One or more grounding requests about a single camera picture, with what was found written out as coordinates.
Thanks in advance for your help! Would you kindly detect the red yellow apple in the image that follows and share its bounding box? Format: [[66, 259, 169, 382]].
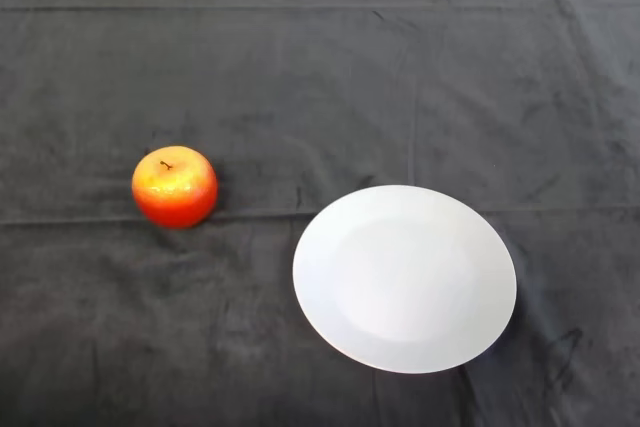
[[131, 145, 220, 230]]

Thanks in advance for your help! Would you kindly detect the white round plate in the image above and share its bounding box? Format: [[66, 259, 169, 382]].
[[291, 184, 518, 376]]

